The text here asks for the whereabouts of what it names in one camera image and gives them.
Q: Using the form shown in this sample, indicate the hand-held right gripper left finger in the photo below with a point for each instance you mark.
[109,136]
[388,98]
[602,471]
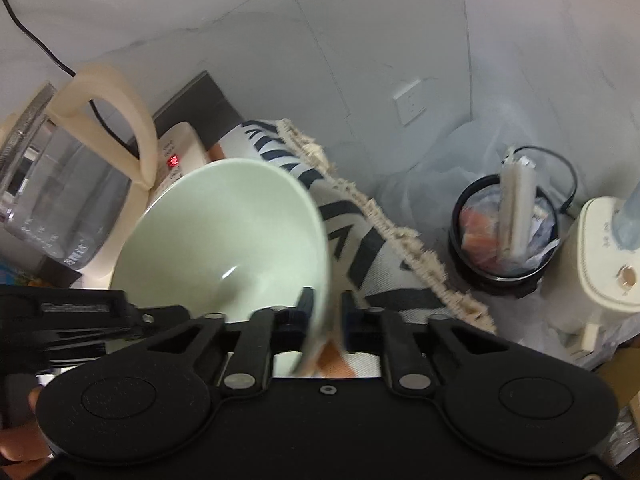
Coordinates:
[300,320]

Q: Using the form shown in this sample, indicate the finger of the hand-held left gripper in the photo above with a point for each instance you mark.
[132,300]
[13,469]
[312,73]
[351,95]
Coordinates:
[100,315]

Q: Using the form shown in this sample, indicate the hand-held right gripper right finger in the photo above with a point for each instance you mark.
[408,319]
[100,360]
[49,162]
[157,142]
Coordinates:
[356,327]

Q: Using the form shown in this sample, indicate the pale green bowl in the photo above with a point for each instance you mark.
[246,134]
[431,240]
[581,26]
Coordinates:
[225,230]

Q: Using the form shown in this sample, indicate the person's left hand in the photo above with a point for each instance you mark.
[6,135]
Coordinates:
[22,445]

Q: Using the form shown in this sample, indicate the patterned black and white tablecloth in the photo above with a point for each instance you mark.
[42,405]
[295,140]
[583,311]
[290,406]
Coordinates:
[370,240]

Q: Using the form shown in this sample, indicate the black trash bin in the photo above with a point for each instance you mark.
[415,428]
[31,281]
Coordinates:
[462,260]

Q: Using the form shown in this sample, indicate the translucent plastic bag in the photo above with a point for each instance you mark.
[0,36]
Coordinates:
[430,185]

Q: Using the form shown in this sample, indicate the cream kettle base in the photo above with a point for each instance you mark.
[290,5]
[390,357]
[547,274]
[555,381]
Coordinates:
[185,145]

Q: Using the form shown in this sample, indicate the white power strip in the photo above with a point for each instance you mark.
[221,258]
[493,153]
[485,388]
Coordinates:
[517,205]

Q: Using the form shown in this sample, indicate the cream countertop appliance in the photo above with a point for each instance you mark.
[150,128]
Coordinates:
[585,270]

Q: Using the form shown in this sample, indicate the white wall socket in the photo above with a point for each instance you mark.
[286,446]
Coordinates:
[410,102]

